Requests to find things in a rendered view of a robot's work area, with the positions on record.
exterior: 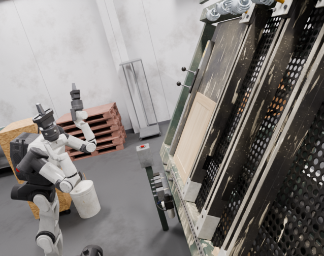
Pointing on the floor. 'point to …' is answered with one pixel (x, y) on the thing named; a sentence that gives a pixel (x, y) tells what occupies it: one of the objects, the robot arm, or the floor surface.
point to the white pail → (85, 199)
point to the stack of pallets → (97, 129)
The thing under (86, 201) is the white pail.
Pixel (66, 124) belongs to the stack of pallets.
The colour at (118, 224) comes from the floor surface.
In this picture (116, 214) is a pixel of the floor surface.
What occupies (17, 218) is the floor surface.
